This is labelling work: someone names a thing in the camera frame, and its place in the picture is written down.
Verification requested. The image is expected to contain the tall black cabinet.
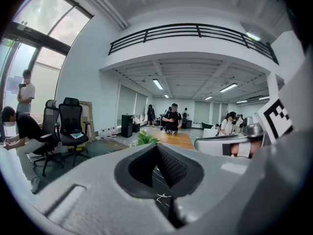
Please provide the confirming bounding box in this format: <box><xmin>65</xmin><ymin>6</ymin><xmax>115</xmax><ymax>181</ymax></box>
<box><xmin>121</xmin><ymin>114</ymin><xmax>134</xmax><ymax>139</ymax></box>

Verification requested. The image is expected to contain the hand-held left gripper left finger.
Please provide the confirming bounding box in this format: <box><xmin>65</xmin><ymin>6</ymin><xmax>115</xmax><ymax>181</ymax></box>
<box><xmin>30</xmin><ymin>142</ymin><xmax>179</xmax><ymax>235</ymax></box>

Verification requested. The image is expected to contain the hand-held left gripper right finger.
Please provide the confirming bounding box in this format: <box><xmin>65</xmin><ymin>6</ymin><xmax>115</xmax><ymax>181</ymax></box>
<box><xmin>157</xmin><ymin>126</ymin><xmax>313</xmax><ymax>235</ymax></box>

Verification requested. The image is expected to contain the large black-framed window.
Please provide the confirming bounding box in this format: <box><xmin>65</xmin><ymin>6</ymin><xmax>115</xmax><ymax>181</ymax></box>
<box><xmin>0</xmin><ymin>0</ymin><xmax>95</xmax><ymax>143</ymax></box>

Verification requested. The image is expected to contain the wooden floor platform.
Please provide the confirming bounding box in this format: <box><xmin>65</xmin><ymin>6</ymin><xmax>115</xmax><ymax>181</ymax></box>
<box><xmin>100</xmin><ymin>138</ymin><xmax>130</xmax><ymax>152</ymax></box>

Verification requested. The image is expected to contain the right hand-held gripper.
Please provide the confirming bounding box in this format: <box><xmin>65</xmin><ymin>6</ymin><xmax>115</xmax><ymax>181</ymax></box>
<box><xmin>194</xmin><ymin>47</ymin><xmax>313</xmax><ymax>159</ymax></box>

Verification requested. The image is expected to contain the black balcony railing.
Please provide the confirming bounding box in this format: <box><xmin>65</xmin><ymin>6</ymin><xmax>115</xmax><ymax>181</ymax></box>
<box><xmin>108</xmin><ymin>23</ymin><xmax>280</xmax><ymax>66</ymax></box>

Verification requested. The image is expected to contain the wooden frame panel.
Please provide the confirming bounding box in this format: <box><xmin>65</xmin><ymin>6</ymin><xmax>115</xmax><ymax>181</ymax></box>
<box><xmin>78</xmin><ymin>101</ymin><xmax>96</xmax><ymax>142</ymax></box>

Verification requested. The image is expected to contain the green potted plant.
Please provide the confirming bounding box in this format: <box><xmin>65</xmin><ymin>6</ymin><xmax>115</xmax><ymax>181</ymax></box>
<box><xmin>136</xmin><ymin>130</ymin><xmax>160</xmax><ymax>146</ymax></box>

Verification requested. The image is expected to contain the exit sign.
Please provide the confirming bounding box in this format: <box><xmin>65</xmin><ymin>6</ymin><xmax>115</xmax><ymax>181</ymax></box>
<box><xmin>17</xmin><ymin>24</ymin><xmax>35</xmax><ymax>35</ymax></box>

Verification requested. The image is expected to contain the black mesh office chair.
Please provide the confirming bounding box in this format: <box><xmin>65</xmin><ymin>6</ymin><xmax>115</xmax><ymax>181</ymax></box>
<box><xmin>32</xmin><ymin>99</ymin><xmax>65</xmax><ymax>177</ymax></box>
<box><xmin>58</xmin><ymin>97</ymin><xmax>91</xmax><ymax>166</ymax></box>

